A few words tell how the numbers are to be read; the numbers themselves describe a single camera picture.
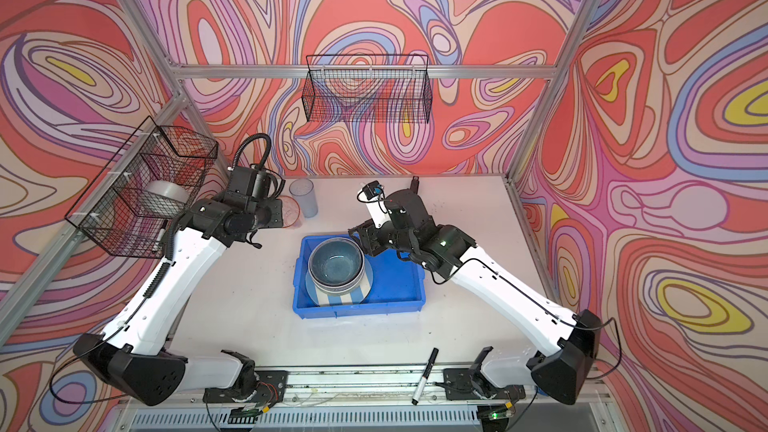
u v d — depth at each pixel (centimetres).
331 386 75
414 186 116
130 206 72
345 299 84
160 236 72
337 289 77
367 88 97
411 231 50
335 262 85
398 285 90
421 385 73
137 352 38
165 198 70
